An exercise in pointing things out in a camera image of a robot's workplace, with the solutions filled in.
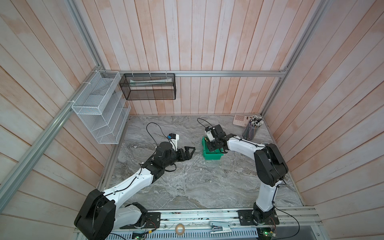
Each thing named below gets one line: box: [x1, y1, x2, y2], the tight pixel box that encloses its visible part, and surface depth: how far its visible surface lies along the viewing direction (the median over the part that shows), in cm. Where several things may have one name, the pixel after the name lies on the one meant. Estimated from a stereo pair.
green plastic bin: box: [201, 136, 224, 160], surface depth 96 cm
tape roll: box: [175, 223, 185, 236], surface depth 72 cm
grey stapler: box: [209, 221, 232, 234], surface depth 71 cm
